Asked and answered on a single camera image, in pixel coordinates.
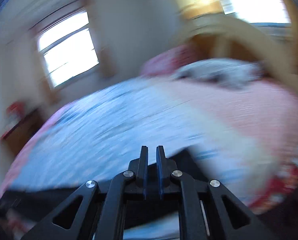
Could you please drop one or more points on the blue pink printed bedsheet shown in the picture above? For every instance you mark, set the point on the blue pink printed bedsheet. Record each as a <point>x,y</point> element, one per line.
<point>114,120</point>

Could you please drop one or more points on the wooden headboard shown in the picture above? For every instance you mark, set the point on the wooden headboard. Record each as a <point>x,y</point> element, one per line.
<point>264,50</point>

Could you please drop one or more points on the window with short curtains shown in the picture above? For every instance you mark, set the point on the window with short curtains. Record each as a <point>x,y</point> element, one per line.
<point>66,52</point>

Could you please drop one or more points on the red paper bag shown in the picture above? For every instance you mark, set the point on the red paper bag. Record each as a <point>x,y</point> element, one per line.
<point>14,107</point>

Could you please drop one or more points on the short tan curtain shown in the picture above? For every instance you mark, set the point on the short tan curtain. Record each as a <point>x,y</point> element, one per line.
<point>46,82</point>
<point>105,62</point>

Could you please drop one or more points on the window beside headboard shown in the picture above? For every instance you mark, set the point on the window beside headboard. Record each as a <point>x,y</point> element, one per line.
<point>259,2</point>

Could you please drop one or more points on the black pants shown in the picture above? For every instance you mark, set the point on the black pants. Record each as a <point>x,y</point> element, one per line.
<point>39,197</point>

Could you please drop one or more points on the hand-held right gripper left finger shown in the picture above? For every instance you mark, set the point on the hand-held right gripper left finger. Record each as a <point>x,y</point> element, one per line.
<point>145,180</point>

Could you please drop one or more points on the wooden desk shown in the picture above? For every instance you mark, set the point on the wooden desk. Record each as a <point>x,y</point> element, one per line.
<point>21,135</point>

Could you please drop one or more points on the white printed pillow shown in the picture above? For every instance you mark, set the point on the white printed pillow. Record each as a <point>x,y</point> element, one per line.
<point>214,72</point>

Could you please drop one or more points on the pink pillow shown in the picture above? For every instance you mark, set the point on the pink pillow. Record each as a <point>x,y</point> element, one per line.
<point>164,62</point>

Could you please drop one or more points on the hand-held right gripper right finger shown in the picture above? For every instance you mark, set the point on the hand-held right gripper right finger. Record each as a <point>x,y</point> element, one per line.
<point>159,180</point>

